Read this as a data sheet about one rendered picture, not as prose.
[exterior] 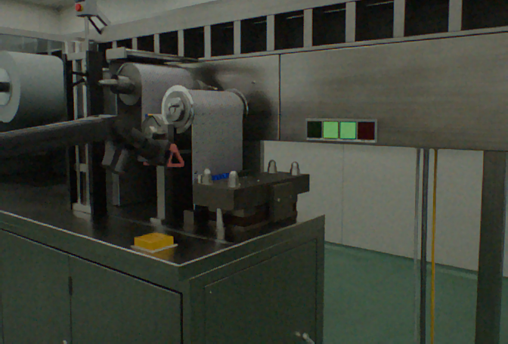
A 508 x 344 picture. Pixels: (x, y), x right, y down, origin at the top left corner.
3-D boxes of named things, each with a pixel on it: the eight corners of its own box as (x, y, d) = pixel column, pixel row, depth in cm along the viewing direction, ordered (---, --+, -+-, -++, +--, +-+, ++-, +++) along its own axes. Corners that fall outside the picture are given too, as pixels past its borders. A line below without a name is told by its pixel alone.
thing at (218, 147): (192, 184, 139) (191, 124, 137) (241, 175, 157) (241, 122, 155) (193, 184, 138) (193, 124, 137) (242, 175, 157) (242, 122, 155)
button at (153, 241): (134, 246, 114) (134, 237, 114) (156, 240, 120) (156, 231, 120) (152, 252, 110) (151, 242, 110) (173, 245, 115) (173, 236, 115)
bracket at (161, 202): (149, 221, 141) (147, 123, 138) (165, 218, 146) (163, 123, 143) (159, 224, 138) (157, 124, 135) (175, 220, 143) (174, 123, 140)
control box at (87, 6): (71, 15, 172) (70, -12, 171) (85, 18, 177) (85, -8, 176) (83, 13, 168) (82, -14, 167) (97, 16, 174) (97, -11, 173)
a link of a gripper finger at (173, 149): (184, 176, 128) (162, 163, 121) (168, 174, 133) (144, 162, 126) (192, 154, 130) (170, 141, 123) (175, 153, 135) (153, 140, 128)
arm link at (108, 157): (119, 117, 110) (97, 116, 115) (100, 160, 107) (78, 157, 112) (152, 137, 119) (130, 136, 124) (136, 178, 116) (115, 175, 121)
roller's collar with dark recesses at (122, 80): (109, 94, 153) (108, 75, 152) (124, 94, 157) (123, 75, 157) (120, 93, 149) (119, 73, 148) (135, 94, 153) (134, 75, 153)
